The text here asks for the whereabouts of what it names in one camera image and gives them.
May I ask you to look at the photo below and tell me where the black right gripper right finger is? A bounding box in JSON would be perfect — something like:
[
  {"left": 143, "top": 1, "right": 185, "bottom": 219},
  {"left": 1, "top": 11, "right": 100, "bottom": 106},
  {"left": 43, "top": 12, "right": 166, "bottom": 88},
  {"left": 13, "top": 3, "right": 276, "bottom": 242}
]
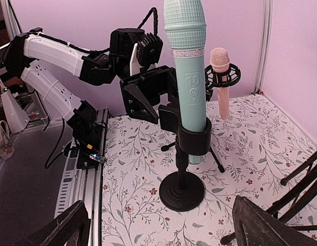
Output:
[{"left": 233, "top": 196, "right": 317, "bottom": 246}]

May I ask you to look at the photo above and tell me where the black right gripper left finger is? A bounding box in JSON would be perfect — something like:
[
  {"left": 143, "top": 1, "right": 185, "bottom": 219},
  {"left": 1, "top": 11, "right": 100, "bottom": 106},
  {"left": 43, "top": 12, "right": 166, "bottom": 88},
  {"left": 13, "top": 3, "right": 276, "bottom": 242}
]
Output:
[{"left": 13, "top": 200, "right": 91, "bottom": 245}]

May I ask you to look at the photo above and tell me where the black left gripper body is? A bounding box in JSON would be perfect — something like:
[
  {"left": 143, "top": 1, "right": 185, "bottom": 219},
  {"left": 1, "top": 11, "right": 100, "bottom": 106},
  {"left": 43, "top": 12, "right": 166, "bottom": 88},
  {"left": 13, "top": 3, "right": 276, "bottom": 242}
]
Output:
[{"left": 109, "top": 28, "right": 176, "bottom": 106}]

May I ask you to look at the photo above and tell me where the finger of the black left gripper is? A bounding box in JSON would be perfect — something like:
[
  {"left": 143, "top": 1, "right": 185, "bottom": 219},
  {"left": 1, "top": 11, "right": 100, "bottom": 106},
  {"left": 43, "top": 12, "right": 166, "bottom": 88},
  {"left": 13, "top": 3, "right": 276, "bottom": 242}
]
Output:
[{"left": 122, "top": 84, "right": 159, "bottom": 124}]

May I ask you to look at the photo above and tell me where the black shock-mount tripod stand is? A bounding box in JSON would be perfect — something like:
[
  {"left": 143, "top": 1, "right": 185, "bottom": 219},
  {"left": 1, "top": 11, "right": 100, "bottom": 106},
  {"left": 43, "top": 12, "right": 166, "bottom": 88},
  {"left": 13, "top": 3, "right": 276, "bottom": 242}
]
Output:
[{"left": 161, "top": 64, "right": 241, "bottom": 173}]

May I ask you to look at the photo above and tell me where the pink toy microphone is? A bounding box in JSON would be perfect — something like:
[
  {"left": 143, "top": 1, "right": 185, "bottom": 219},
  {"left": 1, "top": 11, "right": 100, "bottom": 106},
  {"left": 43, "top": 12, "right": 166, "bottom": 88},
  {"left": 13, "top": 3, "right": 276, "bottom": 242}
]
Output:
[{"left": 210, "top": 48, "right": 230, "bottom": 120}]

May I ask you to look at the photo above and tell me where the teal toy microphone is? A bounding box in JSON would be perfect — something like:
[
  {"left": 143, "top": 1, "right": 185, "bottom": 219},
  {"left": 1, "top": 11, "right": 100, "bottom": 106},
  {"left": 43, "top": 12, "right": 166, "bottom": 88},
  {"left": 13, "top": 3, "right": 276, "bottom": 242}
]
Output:
[{"left": 163, "top": 0, "right": 207, "bottom": 165}]

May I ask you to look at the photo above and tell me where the black round-base mic stand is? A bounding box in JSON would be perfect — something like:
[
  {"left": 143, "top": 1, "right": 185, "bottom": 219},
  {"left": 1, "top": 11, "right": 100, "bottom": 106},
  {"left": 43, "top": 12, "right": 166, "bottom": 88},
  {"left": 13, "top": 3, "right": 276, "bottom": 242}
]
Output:
[{"left": 158, "top": 105, "right": 212, "bottom": 212}]

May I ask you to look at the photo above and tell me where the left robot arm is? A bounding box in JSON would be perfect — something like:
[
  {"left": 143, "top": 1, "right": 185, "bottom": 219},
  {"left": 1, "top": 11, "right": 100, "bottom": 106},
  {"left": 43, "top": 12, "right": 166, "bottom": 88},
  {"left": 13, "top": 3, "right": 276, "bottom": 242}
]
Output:
[{"left": 4, "top": 27, "right": 177, "bottom": 169}]

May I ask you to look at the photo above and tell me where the black music stand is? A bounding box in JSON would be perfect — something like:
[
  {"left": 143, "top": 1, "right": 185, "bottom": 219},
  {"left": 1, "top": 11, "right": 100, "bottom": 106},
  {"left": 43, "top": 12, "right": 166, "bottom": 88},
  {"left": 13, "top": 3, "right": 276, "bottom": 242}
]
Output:
[{"left": 220, "top": 151, "right": 317, "bottom": 245}]

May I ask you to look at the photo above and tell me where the floral ceramic mug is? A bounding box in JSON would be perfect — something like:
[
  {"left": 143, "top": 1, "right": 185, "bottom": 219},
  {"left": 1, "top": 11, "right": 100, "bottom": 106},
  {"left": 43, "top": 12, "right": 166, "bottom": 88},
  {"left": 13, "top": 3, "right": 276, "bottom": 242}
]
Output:
[{"left": 0, "top": 120, "right": 15, "bottom": 160}]

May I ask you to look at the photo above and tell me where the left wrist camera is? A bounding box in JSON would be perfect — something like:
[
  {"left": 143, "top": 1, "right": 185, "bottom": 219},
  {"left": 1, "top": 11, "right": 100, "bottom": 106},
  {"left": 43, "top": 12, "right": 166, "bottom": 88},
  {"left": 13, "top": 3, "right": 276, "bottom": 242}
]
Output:
[{"left": 129, "top": 32, "right": 163, "bottom": 76}]

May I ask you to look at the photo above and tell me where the aluminium front rail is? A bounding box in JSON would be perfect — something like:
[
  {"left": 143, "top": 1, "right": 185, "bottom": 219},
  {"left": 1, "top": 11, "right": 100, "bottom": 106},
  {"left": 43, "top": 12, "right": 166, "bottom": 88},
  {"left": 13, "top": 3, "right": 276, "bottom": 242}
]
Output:
[{"left": 53, "top": 109, "right": 109, "bottom": 246}]

